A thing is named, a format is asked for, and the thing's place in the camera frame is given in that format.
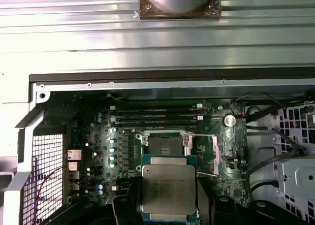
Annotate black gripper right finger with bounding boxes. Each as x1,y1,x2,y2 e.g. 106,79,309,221
196,178,303,225

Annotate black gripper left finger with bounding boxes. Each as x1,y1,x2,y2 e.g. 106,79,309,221
58,178,143,225

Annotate silver CPU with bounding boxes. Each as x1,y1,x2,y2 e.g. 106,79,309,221
136,154,199,223

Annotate CPU socket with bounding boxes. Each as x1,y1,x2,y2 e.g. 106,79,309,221
134,129,195,163

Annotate RAM slot black clips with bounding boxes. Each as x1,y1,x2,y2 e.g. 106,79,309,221
115,110,197,116
115,121,197,127

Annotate silver USB port stack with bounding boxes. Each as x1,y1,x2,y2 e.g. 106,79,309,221
68,161,81,189

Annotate silver network port block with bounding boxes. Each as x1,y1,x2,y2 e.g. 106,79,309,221
66,149,82,161

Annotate round coin battery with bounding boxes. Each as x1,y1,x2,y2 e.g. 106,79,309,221
222,114,237,127

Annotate blue serial port connector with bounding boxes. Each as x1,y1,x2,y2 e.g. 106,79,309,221
71,128,83,147

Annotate grey metal drive cage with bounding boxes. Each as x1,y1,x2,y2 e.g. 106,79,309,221
275,96,315,225

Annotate green motherboard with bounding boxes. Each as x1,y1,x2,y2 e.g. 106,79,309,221
65,92,248,212

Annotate black PC case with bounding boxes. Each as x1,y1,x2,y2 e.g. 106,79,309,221
2,73,315,225

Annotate brown square base plate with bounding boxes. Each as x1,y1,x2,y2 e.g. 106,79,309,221
139,0,221,20

